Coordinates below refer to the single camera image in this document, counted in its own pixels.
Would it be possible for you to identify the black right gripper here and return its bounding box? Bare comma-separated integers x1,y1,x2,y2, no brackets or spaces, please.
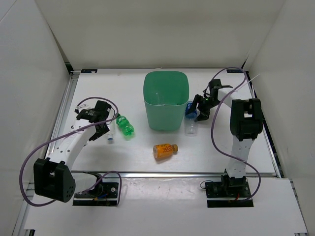
187,94,223,122

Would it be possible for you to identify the clear bottle blue label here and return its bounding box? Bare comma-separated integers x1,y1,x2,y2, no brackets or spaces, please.
184,100,198,136

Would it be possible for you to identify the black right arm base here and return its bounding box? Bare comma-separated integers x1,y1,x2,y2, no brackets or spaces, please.
200,174,254,208

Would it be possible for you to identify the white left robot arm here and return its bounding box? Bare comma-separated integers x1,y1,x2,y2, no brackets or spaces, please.
33,101,111,203

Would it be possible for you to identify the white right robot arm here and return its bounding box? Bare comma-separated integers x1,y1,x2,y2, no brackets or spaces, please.
185,79,263,197

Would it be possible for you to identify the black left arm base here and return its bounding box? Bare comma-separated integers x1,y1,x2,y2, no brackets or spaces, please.
72,172,122,207

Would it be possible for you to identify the green plastic bin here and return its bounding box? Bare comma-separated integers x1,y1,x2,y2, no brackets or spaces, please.
143,71,189,131

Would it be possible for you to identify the clear unlabelled plastic bottle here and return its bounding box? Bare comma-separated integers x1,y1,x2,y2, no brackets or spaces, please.
106,109,116,144

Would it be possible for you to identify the green soda bottle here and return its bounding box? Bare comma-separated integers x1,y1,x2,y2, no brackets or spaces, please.
116,114,134,136

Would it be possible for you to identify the orange juice bottle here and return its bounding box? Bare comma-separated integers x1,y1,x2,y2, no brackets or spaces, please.
153,144,178,160

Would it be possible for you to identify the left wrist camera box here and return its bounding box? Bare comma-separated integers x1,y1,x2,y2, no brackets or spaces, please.
94,100,112,116

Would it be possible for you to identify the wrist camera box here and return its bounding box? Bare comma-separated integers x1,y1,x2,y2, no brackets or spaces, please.
208,79,233,93
94,100,112,116

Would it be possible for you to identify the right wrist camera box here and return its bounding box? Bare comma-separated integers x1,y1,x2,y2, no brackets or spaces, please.
208,79,233,93

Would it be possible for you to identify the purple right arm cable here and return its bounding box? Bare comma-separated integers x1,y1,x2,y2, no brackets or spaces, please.
203,67,262,201

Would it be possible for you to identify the white cable tie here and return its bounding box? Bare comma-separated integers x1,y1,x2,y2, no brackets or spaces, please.
233,74,260,92

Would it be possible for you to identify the aluminium left table rail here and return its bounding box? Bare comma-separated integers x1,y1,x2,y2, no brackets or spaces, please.
22,70,81,191

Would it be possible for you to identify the aluminium table rail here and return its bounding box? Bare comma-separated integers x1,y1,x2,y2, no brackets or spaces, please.
22,70,81,191
72,171,278,178

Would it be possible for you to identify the aluminium front table rail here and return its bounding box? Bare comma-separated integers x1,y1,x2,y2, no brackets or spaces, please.
72,171,278,178

